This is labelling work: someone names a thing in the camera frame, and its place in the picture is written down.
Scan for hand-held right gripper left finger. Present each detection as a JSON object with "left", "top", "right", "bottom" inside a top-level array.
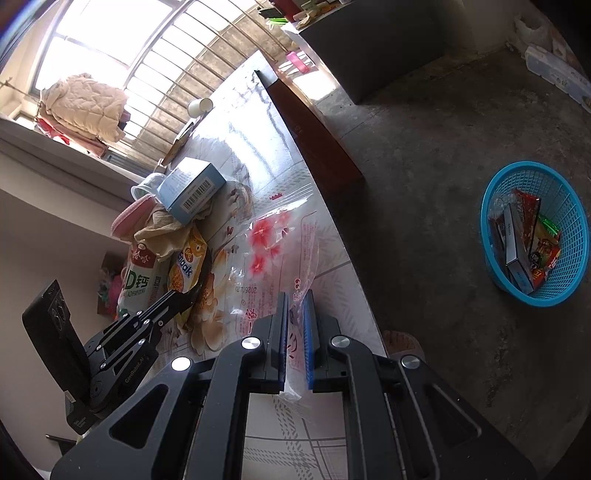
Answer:
[{"left": 51, "top": 292, "right": 291, "bottom": 480}]

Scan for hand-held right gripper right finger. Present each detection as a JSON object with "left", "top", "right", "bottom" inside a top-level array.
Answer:
[{"left": 302, "top": 290, "right": 539, "bottom": 480}]

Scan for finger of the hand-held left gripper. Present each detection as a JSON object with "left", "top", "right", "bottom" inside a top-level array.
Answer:
[{"left": 83, "top": 290, "right": 204, "bottom": 365}]

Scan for white plastic bottle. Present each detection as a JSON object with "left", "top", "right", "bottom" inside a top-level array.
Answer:
[{"left": 116, "top": 240, "right": 168, "bottom": 320}]

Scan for yellow snack bag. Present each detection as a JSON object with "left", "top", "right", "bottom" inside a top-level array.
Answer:
[{"left": 165, "top": 225, "right": 211, "bottom": 296}]

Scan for clear flowered plastic bag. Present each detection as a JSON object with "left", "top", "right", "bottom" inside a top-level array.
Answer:
[{"left": 222, "top": 185, "right": 324, "bottom": 402}]

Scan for pink cloth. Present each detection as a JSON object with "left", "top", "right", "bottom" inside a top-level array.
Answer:
[{"left": 111, "top": 193, "right": 158, "bottom": 241}]

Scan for light blue carton box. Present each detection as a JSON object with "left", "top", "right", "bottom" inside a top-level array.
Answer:
[{"left": 156, "top": 156, "right": 227, "bottom": 225}]

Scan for black box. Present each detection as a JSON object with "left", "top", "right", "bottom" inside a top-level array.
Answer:
[{"left": 502, "top": 202, "right": 537, "bottom": 295}]

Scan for green snack bag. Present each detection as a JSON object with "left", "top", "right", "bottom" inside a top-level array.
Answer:
[{"left": 529, "top": 213, "right": 563, "bottom": 284}]

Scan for red foil snack bag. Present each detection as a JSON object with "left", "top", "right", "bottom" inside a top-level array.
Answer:
[{"left": 488, "top": 188, "right": 542, "bottom": 259}]

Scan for blue plastic basket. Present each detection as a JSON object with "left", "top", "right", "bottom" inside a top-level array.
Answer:
[{"left": 480, "top": 161, "right": 585, "bottom": 308}]

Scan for cardboard box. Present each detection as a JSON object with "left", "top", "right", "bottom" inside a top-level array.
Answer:
[{"left": 96, "top": 251, "right": 127, "bottom": 317}]

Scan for clear plastic cup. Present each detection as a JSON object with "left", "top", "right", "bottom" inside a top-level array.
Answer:
[{"left": 130, "top": 173, "right": 168, "bottom": 202}]

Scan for floral tablecloth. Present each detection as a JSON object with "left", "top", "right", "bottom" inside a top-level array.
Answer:
[{"left": 159, "top": 50, "right": 391, "bottom": 480}]

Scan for brown wooden table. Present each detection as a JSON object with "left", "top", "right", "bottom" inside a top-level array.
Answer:
[{"left": 255, "top": 69, "right": 364, "bottom": 200}]

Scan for beige folded quilt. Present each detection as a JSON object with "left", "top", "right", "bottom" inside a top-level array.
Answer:
[{"left": 39, "top": 73, "right": 129, "bottom": 145}]

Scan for metal window grille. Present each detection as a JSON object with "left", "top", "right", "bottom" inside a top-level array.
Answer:
[{"left": 55, "top": 0, "right": 305, "bottom": 158}]

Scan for grey cabinet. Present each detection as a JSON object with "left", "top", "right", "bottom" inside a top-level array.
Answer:
[{"left": 283, "top": 0, "right": 446, "bottom": 106}]

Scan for white plastic bag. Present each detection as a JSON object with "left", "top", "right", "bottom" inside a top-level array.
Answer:
[{"left": 514, "top": 14, "right": 554, "bottom": 46}]

